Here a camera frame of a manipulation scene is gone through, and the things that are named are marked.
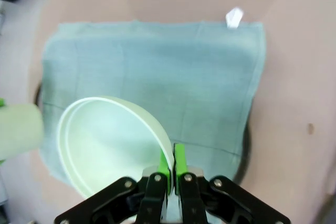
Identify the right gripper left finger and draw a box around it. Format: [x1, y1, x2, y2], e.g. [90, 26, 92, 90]
[54, 150, 172, 224]

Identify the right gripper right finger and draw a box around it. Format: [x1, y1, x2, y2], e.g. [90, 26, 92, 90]
[174, 144, 291, 224]

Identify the light green plastic cup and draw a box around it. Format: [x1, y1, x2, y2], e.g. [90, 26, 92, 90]
[0, 102, 44, 162]

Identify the light green plastic bowl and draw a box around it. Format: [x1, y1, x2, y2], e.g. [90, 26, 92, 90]
[56, 95, 175, 201]

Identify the blue-green cloth mat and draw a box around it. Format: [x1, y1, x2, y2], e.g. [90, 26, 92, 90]
[39, 6, 267, 183]

